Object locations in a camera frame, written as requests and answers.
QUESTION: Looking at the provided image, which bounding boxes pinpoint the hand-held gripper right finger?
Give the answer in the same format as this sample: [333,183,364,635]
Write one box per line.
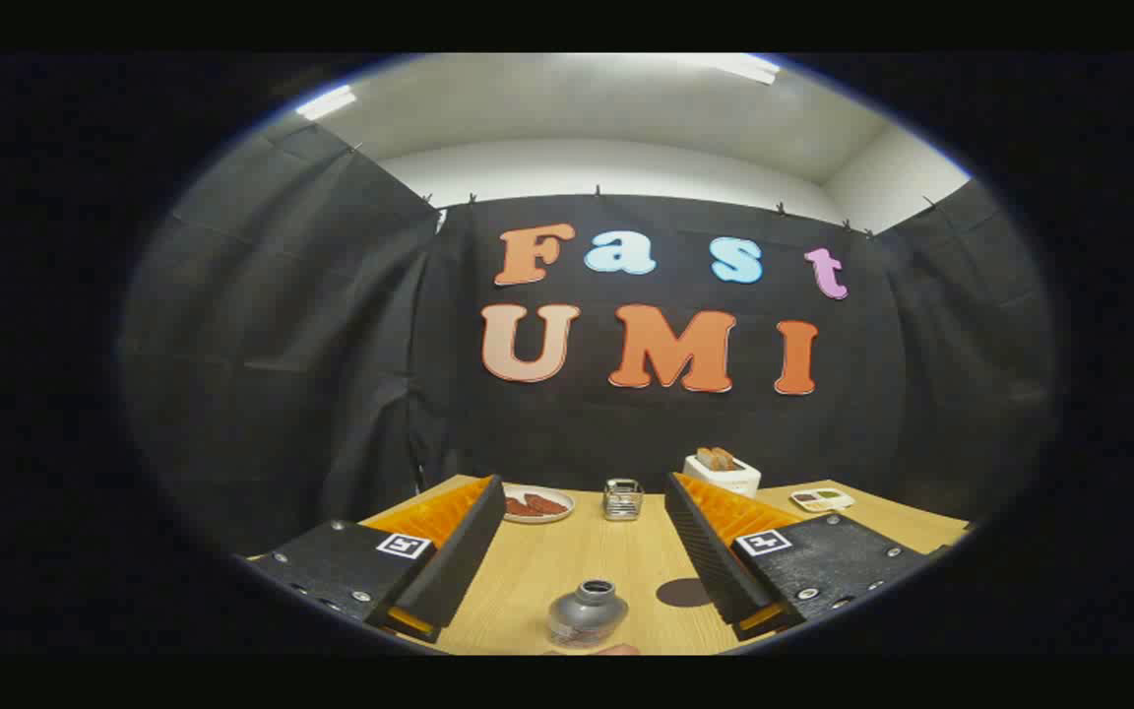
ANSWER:
[663,471,930,643]

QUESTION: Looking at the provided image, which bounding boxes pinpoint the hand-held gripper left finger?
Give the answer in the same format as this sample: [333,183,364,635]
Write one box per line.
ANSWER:
[248,474,508,645]

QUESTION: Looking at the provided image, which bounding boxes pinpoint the dark brown round coaster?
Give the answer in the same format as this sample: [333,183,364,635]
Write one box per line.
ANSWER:
[655,577,716,609]

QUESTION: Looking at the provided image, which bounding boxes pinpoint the silver juice bottle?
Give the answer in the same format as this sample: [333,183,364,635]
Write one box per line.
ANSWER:
[546,579,630,650]

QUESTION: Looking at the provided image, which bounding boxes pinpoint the white toaster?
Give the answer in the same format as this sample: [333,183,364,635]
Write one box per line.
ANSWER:
[683,453,762,498]

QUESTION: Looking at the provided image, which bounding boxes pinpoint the white round plate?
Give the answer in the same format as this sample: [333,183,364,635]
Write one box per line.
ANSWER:
[501,483,576,525]

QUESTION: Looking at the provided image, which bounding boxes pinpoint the small metal rack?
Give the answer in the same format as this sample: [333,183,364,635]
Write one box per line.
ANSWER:
[602,479,645,522]

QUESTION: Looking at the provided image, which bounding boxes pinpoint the wooden table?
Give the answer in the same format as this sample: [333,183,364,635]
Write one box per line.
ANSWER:
[247,475,972,656]

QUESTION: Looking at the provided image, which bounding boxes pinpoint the white compartment tray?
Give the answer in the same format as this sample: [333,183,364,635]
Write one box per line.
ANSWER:
[788,487,855,514]

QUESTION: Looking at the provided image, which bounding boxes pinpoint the black backdrop cloth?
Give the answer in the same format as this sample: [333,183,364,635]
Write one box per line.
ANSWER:
[119,110,1060,557]

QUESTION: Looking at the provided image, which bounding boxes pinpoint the ceiling strip light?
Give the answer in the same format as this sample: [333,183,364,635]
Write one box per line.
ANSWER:
[294,84,358,122]
[685,54,783,87]

